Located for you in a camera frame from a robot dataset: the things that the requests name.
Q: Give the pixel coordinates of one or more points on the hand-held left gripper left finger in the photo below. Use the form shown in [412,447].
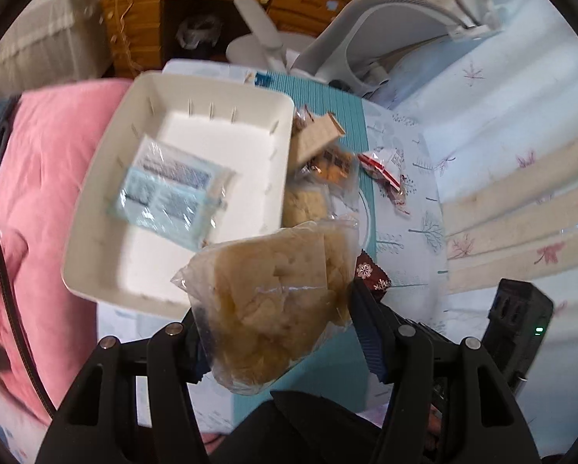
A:
[193,350]

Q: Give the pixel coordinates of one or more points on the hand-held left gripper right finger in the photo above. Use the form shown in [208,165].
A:
[366,328]

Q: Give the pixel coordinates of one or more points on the clear bag of pale crackers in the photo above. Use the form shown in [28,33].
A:
[269,299]
[304,204]

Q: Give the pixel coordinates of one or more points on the clear orange snack bag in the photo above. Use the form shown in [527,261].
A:
[335,167]

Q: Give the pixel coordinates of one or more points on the white plastic bin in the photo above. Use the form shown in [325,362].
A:
[221,140]

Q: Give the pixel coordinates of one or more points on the dark red snowflake packet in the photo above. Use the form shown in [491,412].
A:
[372,273]

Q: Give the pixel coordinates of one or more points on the teal tree print tablecloth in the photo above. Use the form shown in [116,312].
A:
[400,251]

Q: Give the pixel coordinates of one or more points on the red and white candy packet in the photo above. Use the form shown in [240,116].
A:
[383,169]

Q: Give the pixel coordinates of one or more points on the light blue printed packet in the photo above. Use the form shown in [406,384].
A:
[168,188]

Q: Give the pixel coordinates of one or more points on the clear wafer packet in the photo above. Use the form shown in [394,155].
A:
[314,139]

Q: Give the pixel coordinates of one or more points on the white leaf print bedsheet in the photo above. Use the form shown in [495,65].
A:
[511,106]

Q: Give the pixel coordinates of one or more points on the pink blanket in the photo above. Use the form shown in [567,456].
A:
[52,164]

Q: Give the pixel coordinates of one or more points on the grey office chair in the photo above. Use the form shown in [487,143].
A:
[356,24]

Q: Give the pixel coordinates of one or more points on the white desk lamp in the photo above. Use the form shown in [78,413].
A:
[482,0]

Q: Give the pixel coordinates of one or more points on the wooden cabinet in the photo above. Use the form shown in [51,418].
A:
[139,19]

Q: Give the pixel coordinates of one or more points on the beige cloth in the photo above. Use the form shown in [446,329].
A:
[42,34]

